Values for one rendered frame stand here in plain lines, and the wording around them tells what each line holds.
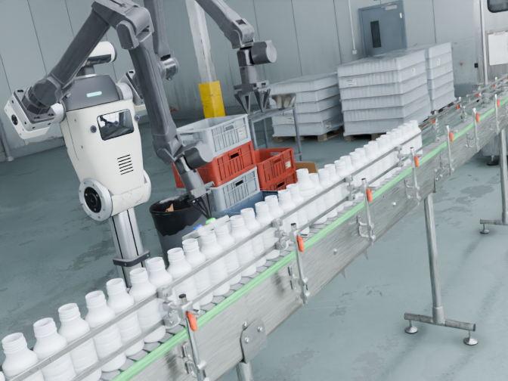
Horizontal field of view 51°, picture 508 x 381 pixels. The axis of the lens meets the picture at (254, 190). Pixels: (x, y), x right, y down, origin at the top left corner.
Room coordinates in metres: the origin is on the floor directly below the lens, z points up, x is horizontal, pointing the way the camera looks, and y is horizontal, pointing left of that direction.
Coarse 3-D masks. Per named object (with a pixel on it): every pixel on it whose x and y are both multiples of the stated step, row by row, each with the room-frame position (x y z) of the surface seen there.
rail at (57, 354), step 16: (496, 80) 3.74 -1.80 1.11; (480, 96) 3.15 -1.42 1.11; (464, 112) 3.13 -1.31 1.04; (400, 144) 2.19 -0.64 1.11; (240, 240) 1.34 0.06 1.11; (256, 256) 1.38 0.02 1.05; (192, 272) 1.19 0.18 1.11; (240, 272) 1.32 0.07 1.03; (144, 304) 1.07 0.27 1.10; (112, 320) 1.00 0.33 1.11; (144, 336) 1.06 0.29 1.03; (64, 352) 0.92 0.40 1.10; (112, 352) 0.99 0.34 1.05; (0, 368) 0.89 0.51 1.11; (32, 368) 0.86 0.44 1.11; (96, 368) 0.96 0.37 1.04
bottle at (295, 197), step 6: (288, 186) 1.63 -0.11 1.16; (294, 186) 1.64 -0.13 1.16; (294, 192) 1.60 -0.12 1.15; (294, 198) 1.60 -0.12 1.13; (300, 198) 1.60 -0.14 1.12; (300, 210) 1.60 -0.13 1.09; (300, 216) 1.60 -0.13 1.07; (306, 216) 1.61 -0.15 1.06; (300, 222) 1.60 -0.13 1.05; (306, 222) 1.61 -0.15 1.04; (306, 228) 1.60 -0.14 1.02
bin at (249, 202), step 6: (258, 192) 2.44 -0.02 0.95; (264, 192) 2.45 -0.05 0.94; (270, 192) 2.42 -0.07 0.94; (276, 192) 2.40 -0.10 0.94; (246, 198) 2.37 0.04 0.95; (252, 198) 2.40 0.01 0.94; (258, 198) 2.43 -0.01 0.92; (264, 198) 2.45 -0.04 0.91; (234, 204) 2.30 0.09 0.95; (240, 204) 2.33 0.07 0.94; (246, 204) 2.36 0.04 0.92; (252, 204) 2.39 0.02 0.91; (222, 210) 2.23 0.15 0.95; (228, 210) 2.26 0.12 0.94; (234, 210) 2.29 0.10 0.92; (240, 210) 2.32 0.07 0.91; (222, 216) 2.22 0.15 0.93; (228, 216) 2.19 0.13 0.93; (366, 252) 2.08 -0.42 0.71
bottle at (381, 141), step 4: (376, 140) 2.12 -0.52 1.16; (380, 140) 2.11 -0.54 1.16; (384, 140) 2.11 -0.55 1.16; (380, 144) 2.11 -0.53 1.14; (384, 144) 2.11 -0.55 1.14; (380, 148) 2.11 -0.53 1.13; (384, 148) 2.11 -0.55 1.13; (388, 148) 2.11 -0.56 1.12; (384, 152) 2.10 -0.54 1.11; (388, 156) 2.10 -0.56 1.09; (384, 160) 2.10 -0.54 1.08; (388, 160) 2.10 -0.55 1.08; (384, 164) 2.10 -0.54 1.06; (388, 164) 2.10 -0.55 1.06; (384, 168) 2.10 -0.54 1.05; (388, 168) 2.10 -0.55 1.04; (388, 172) 2.10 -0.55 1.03; (384, 176) 2.10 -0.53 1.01; (388, 176) 2.10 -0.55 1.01
